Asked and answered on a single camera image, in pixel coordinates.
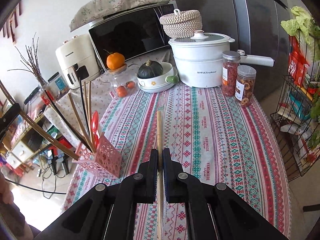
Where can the wooden chopstick far left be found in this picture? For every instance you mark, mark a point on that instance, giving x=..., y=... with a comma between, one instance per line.
x=82, y=128

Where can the black lid blue label jar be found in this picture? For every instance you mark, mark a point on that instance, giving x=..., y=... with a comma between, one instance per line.
x=58, y=80

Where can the patterned striped tablecloth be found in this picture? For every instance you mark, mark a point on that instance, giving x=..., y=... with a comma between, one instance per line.
x=214, y=139

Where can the black microwave oven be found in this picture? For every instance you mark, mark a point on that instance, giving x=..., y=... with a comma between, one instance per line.
x=131, y=33

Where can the pink perforated utensil basket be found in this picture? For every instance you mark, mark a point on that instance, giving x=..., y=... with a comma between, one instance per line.
x=105, y=163

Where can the glass jar with tomatoes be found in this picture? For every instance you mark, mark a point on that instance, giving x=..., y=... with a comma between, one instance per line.
x=123, y=81

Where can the person's left hand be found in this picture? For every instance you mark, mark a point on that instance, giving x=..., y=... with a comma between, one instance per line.
x=6, y=194

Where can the jar of dried rings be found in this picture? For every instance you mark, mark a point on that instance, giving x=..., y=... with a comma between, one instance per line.
x=245, y=81

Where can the woven lidded basket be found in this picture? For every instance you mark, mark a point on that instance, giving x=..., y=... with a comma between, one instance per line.
x=181, y=24

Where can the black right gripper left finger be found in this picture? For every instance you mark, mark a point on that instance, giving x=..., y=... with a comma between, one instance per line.
x=108, y=212

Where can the wooden chopstick long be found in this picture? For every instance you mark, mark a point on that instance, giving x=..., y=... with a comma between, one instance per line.
x=37, y=128

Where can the cream air fryer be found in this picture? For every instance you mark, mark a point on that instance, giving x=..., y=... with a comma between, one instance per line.
x=77, y=60

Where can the wooden chopstick leaning right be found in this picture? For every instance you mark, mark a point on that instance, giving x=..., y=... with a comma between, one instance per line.
x=90, y=112

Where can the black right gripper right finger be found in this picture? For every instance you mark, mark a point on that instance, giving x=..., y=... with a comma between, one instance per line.
x=213, y=211

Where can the wooden chopstick upright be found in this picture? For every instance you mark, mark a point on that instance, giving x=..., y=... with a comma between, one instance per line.
x=86, y=96

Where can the white ceramic casserole dish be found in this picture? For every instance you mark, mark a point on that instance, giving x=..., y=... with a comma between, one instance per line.
x=160, y=83

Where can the orange tangerine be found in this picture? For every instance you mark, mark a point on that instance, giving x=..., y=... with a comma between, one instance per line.
x=114, y=60

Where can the bamboo chopstick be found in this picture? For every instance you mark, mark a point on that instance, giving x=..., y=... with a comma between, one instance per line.
x=160, y=181

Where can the green leafy vegetables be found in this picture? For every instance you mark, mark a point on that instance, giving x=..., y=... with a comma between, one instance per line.
x=304, y=28

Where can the white floral cloth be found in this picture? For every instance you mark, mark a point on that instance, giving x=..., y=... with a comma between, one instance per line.
x=101, y=98

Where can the black wire rack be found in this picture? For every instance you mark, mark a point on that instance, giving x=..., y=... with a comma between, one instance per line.
x=296, y=118

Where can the jar of red dried fruit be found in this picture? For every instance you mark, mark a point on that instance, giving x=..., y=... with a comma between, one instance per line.
x=231, y=61

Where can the white electric cooking pot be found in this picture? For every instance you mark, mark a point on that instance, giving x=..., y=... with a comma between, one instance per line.
x=199, y=58

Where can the red plastic spoon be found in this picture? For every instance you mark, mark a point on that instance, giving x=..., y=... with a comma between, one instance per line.
x=95, y=127

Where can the dried twig branches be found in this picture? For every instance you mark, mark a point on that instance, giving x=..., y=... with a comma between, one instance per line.
x=31, y=61

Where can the grey refrigerator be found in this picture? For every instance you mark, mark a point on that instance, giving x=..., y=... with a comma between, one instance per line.
x=255, y=26

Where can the floral cushion cover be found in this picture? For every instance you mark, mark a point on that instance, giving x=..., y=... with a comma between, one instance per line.
x=96, y=9

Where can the dark green squash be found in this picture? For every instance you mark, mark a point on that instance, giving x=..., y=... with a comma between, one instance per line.
x=150, y=69

